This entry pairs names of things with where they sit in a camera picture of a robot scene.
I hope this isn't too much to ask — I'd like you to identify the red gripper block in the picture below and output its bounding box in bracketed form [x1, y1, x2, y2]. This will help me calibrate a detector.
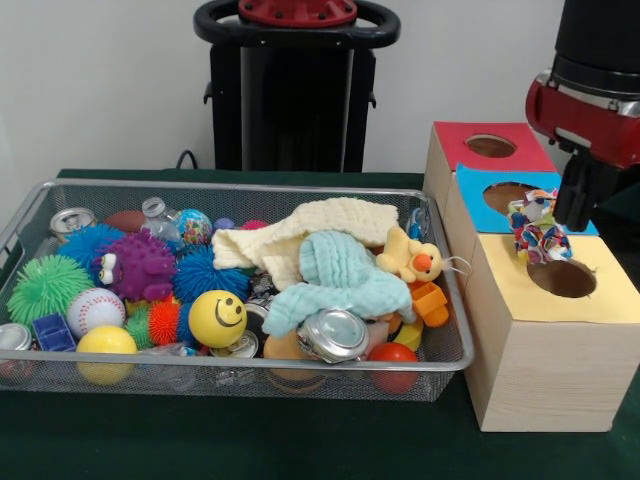
[524, 72, 640, 232]

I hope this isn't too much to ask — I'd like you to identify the colourful patchwork cloth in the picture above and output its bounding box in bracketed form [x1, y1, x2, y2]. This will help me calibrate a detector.
[506, 188, 575, 266]

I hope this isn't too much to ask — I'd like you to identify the yellow plush duck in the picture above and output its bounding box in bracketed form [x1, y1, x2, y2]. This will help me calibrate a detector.
[375, 227, 444, 284]

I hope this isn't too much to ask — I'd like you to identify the cream muslin cloth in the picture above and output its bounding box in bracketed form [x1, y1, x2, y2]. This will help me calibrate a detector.
[210, 197, 401, 291]

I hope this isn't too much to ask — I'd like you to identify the wooden box with three holes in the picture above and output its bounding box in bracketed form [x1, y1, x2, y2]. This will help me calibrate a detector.
[422, 120, 640, 432]

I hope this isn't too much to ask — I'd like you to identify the dark green table cloth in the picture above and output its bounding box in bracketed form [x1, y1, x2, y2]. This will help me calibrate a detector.
[594, 182, 640, 216]
[0, 168, 640, 480]

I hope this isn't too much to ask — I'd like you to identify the red ball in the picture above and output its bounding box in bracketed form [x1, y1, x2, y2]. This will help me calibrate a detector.
[369, 342, 420, 394]

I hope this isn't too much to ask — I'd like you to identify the light blue muslin cloth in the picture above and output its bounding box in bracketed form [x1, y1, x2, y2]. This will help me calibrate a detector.
[262, 230, 417, 336]

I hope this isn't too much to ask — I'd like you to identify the crushed silver can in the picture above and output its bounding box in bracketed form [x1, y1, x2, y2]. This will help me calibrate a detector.
[295, 308, 371, 365]

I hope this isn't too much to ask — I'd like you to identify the blue spiky rubber ball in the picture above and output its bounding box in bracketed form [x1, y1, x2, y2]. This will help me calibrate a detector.
[172, 245, 254, 305]

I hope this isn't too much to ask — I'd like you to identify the yellow smiley face ball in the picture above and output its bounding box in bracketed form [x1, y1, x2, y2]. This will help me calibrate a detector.
[188, 289, 249, 349]

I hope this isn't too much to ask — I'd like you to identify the purple monster toy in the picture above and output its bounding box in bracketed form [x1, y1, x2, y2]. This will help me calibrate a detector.
[92, 228, 177, 303]

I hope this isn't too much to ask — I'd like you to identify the plain yellow ball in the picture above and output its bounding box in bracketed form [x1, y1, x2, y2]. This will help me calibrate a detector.
[75, 325, 139, 386]

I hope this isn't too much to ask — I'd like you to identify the green spiky rubber ball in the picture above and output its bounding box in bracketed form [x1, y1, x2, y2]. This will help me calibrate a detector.
[7, 254, 95, 326]

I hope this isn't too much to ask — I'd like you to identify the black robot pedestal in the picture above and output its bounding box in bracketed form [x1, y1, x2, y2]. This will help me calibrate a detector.
[193, 0, 401, 174]

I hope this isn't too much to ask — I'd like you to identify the shallow wire mesh bin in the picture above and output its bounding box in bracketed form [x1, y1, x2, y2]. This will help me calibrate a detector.
[0, 178, 476, 404]

